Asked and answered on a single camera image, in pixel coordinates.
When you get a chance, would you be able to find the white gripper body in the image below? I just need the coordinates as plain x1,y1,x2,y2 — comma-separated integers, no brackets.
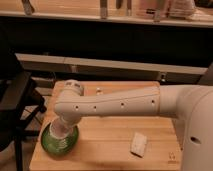
50,117,78,139

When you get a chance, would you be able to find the white squeeze tube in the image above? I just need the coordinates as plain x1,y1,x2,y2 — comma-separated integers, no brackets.
96,87,102,95

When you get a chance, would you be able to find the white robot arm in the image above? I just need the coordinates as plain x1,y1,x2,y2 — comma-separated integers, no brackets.
50,80,213,171

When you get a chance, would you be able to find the black chair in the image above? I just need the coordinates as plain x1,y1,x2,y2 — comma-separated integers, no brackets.
0,54,47,171

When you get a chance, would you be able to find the green ceramic bowl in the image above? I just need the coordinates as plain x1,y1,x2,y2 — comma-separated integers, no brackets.
41,124,79,156

